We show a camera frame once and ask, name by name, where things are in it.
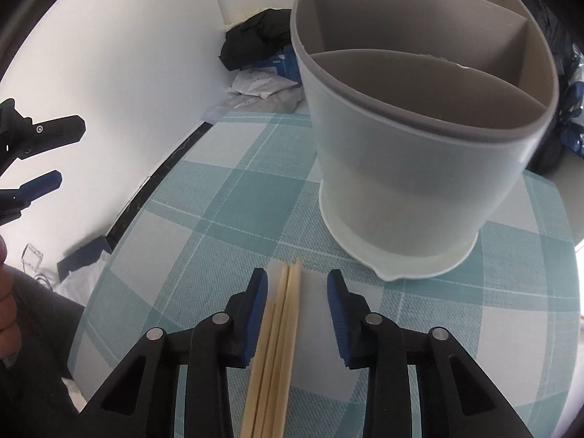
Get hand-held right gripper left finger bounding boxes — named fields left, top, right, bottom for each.
left=80, top=268, right=269, bottom=438

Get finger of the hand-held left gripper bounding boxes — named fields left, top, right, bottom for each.
left=0, top=170, right=62, bottom=226
left=0, top=115, right=87, bottom=178

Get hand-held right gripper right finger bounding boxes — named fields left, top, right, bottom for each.
left=327, top=269, right=534, bottom=438

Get pile of wooden chopsticks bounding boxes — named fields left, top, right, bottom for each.
left=239, top=257, right=304, bottom=438

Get white grey utensil holder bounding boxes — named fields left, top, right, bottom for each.
left=289, top=0, right=560, bottom=282

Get person's left hand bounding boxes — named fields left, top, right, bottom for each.
left=0, top=235, right=23, bottom=361

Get clear plastic piece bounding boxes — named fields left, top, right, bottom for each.
left=20, top=243, right=46, bottom=274

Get dark open box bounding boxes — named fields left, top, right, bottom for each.
left=57, top=236, right=112, bottom=279

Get white plastic bag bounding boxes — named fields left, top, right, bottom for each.
left=55, top=251, right=112, bottom=302

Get teal checked tablecloth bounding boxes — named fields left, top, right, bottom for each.
left=68, top=109, right=584, bottom=438

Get person's dark trousers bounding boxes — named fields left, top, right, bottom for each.
left=0, top=269, right=99, bottom=438

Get large grey parcel bag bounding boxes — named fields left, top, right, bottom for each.
left=203, top=89, right=304, bottom=122

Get small white parcel bag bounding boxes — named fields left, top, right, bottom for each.
left=227, top=69, right=299, bottom=99

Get black jacket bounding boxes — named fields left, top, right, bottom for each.
left=218, top=8, right=295, bottom=71

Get blue cardboard box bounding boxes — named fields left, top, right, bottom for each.
left=249, top=46, right=299, bottom=84

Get black backpack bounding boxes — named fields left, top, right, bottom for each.
left=515, top=0, right=580, bottom=174

